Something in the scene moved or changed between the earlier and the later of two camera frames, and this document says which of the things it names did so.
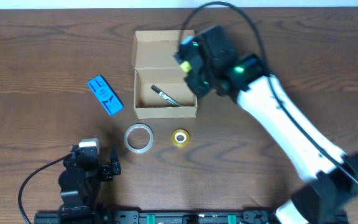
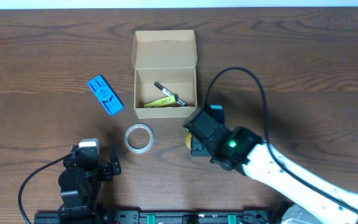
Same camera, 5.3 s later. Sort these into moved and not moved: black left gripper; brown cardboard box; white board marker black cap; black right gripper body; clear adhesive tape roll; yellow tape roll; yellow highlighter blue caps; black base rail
Moved: yellow tape roll; white board marker black cap; yellow highlighter blue caps; black right gripper body
Not moved: clear adhesive tape roll; black base rail; black left gripper; brown cardboard box
